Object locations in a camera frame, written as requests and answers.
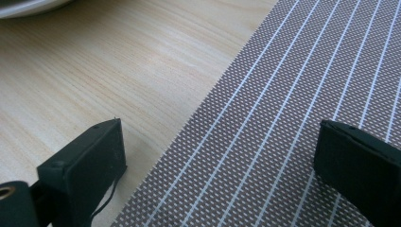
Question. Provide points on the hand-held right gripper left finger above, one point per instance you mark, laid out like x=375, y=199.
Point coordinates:
x=85, y=170

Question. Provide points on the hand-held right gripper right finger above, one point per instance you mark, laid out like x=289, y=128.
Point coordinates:
x=362, y=170

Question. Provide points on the large white plate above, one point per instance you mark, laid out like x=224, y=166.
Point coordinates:
x=22, y=8

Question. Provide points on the grey striped woven placemat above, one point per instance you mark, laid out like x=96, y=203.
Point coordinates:
x=268, y=94

